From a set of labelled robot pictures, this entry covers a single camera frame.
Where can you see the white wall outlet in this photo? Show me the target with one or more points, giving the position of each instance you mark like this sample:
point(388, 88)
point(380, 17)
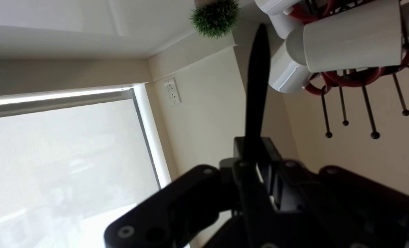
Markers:
point(172, 90)

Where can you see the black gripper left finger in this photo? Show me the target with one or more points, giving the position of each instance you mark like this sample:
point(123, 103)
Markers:
point(176, 206)

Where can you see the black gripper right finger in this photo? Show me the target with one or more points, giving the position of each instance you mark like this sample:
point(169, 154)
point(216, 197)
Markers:
point(350, 210)

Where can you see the bright window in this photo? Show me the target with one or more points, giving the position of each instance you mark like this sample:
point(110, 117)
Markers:
point(52, 173)

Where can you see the white mug red interior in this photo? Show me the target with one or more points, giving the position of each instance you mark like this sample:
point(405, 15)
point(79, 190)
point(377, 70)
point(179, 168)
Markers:
point(288, 73)
point(350, 41)
point(277, 11)

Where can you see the small green plant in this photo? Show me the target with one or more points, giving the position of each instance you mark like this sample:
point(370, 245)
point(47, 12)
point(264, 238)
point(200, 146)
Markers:
point(215, 16)

